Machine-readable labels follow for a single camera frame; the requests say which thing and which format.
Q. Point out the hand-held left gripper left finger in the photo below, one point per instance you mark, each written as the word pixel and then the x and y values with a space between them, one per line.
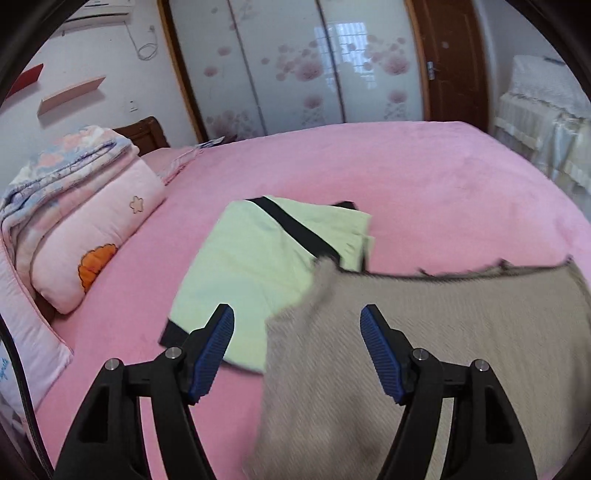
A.
pixel 212 355

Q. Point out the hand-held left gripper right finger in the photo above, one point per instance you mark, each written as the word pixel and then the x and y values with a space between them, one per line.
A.
pixel 383 355

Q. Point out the grey knit cardigan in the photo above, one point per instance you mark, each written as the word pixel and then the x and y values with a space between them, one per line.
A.
pixel 461 314

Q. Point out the light green folded garment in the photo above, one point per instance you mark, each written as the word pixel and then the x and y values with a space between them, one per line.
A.
pixel 244 258

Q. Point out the pink pillow with orange flower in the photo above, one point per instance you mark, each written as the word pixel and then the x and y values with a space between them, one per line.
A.
pixel 101 221

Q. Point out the pink bed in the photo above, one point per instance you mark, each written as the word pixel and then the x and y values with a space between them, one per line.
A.
pixel 415 184

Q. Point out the white cartoon print pillow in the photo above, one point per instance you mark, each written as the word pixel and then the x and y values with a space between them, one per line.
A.
pixel 27 332

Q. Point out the small papers on bed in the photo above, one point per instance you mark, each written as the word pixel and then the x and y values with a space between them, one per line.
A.
pixel 210 141

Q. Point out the dark wooden headboard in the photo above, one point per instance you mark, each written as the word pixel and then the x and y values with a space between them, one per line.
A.
pixel 147 134

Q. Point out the folded floral quilt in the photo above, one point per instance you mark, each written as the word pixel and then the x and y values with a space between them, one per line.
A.
pixel 60 170

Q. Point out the lace cloth covered furniture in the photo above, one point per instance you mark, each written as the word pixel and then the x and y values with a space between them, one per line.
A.
pixel 545 120

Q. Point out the floral sliding door wardrobe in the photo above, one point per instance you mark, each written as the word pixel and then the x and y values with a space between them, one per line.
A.
pixel 286 55

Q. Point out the brown wooden door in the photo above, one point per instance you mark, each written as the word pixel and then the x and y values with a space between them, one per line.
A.
pixel 457 55

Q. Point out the white air conditioner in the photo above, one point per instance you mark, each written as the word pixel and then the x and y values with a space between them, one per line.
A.
pixel 101 11

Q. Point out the pink wall shelf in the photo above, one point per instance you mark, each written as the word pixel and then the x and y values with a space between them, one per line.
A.
pixel 69 96

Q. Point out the red wall shelf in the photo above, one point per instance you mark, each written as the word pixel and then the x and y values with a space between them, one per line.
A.
pixel 27 78

